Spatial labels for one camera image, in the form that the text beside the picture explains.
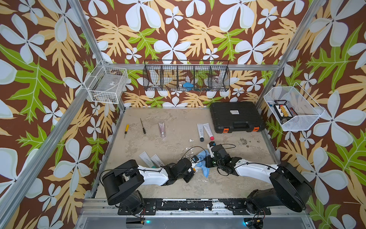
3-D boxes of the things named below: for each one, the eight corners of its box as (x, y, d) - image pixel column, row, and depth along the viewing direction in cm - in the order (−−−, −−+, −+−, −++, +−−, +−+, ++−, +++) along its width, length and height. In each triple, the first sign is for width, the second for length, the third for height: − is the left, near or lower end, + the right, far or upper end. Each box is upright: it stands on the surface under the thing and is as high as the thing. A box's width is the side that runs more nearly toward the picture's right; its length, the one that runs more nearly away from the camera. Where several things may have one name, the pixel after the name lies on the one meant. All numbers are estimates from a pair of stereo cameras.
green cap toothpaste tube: (140, 157, 95) (139, 155, 92) (145, 152, 97) (144, 150, 94) (153, 170, 89) (152, 168, 87) (158, 165, 91) (157, 163, 89)
